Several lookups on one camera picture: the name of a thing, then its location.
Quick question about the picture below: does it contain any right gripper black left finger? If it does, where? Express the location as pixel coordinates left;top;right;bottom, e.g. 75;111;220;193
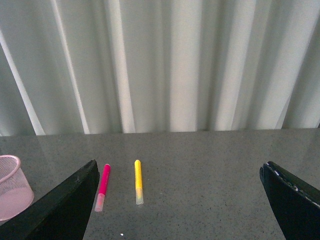
0;160;98;240

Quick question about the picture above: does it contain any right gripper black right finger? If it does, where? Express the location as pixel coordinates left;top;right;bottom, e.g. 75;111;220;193
259;161;320;240

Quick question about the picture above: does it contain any pink marker pen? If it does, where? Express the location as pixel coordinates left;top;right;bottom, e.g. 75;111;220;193
94;164;111;212

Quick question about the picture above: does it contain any pink mesh pen cup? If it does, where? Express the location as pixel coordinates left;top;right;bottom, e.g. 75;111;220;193
0;155;34;222

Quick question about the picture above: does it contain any yellow marker pen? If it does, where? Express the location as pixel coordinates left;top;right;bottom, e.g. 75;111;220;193
134;159;144;205

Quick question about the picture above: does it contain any white pleated curtain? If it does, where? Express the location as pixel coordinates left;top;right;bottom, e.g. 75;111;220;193
0;0;320;136

